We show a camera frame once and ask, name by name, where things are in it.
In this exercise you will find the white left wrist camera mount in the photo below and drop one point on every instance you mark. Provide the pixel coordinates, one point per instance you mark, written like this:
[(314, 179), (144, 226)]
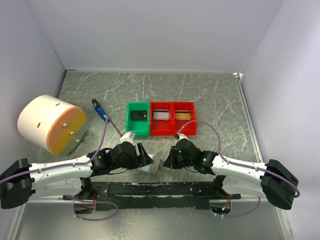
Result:
[(128, 137)]

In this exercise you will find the green plastic bin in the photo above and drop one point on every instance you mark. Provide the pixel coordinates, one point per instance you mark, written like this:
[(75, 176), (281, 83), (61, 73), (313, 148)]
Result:
[(140, 128)]

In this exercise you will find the blue stapler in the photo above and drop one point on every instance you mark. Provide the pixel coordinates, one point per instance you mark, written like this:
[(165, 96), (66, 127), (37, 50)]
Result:
[(100, 111)]

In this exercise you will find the white silver card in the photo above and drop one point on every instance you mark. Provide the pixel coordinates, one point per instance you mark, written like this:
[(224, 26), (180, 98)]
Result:
[(161, 114)]

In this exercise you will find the white drum with orange lid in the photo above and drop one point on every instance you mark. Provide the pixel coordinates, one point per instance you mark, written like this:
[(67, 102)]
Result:
[(52, 124)]

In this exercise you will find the gold card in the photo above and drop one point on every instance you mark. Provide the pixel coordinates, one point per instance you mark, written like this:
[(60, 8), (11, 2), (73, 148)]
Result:
[(182, 115)]

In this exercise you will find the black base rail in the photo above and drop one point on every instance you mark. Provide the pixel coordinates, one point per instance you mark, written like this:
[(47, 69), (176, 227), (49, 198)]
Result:
[(149, 195)]

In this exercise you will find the grey card holder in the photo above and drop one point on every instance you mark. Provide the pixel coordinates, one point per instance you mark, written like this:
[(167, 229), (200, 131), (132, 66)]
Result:
[(153, 167)]

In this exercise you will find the black VIP card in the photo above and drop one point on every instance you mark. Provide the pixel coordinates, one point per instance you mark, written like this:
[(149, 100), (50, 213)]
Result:
[(139, 115)]

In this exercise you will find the red middle plastic bin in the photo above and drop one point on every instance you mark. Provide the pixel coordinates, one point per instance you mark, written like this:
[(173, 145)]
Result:
[(161, 127)]

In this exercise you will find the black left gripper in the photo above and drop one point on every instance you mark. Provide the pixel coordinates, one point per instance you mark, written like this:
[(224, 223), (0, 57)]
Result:
[(143, 160)]

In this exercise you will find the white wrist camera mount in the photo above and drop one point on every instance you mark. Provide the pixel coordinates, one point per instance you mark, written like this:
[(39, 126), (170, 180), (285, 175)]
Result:
[(180, 136), (128, 137)]

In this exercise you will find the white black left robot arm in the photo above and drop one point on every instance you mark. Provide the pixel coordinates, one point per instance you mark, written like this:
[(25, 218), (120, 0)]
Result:
[(23, 181)]

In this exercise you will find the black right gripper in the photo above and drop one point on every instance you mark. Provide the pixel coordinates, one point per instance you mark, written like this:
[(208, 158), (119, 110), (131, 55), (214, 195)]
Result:
[(171, 162)]

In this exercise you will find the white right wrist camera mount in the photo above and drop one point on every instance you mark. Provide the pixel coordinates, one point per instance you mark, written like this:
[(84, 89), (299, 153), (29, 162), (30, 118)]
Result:
[(180, 136)]

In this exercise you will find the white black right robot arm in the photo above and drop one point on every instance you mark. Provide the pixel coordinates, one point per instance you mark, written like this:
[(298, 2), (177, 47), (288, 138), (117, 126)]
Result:
[(271, 181)]

